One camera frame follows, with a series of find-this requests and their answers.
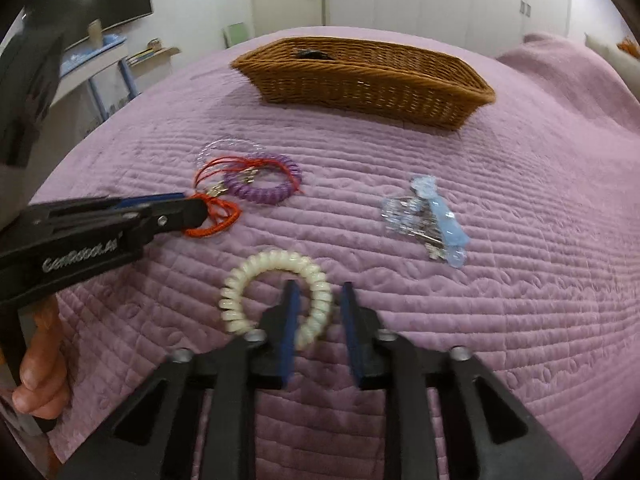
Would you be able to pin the orange plush toy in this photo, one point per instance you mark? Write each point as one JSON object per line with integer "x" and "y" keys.
{"x": 627, "y": 45}

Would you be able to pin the beige bed headboard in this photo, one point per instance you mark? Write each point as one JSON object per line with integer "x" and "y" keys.
{"x": 602, "y": 52}

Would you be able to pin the tan bottle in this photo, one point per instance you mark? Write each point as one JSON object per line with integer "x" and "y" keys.
{"x": 95, "y": 31}

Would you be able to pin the stack of colourful books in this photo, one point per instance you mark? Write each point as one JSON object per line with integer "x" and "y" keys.
{"x": 142, "y": 56}

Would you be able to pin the black wristband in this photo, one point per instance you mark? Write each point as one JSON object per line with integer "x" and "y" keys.
{"x": 310, "y": 54}

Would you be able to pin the white door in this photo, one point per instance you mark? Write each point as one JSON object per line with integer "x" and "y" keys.
{"x": 285, "y": 0}

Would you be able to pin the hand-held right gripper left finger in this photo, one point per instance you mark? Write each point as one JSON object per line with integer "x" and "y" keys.
{"x": 292, "y": 320}

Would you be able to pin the blue desk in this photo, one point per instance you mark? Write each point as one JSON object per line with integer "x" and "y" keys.
{"x": 98, "y": 96}

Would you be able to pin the person's left hand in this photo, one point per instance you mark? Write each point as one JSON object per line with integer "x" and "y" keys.
{"x": 45, "y": 375}

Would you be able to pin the brown wicker basket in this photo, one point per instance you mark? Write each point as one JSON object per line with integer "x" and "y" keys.
{"x": 375, "y": 90}

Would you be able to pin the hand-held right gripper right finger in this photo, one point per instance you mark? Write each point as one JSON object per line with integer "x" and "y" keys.
{"x": 352, "y": 325}

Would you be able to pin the purple quilted bedspread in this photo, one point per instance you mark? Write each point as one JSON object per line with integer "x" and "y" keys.
{"x": 500, "y": 310}

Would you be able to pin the green board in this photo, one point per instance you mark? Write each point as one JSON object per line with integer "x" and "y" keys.
{"x": 236, "y": 35}

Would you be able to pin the wooden wall shelf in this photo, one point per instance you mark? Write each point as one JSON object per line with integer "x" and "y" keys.
{"x": 167, "y": 52}

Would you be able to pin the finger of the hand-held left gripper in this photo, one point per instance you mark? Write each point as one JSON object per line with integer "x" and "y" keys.
{"x": 150, "y": 200}
{"x": 182, "y": 215}

